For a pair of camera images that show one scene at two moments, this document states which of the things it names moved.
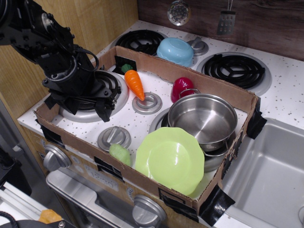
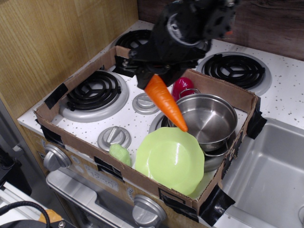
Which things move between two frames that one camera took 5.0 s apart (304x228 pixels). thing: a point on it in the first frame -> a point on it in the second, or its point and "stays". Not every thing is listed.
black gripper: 71,75 -> 176,45
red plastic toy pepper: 183,87 stays
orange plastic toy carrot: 134,80 -> 156,87
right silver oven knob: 147,213 stays
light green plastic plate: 172,156 stays
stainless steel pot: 213,119 stays
